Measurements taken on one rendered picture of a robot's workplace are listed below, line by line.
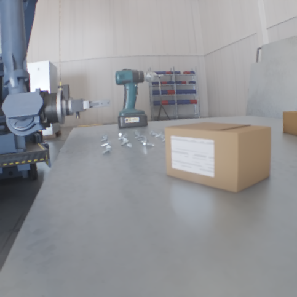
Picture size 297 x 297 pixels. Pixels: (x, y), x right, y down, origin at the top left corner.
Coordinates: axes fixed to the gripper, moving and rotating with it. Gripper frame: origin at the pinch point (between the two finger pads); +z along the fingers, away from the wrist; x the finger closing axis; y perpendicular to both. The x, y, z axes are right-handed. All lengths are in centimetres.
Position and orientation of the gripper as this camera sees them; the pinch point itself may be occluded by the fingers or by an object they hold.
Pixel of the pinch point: (104, 103)
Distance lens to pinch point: 111.4
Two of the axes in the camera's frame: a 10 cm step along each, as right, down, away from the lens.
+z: 9.9, -0.8, 1.3
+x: 1.4, 1.3, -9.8
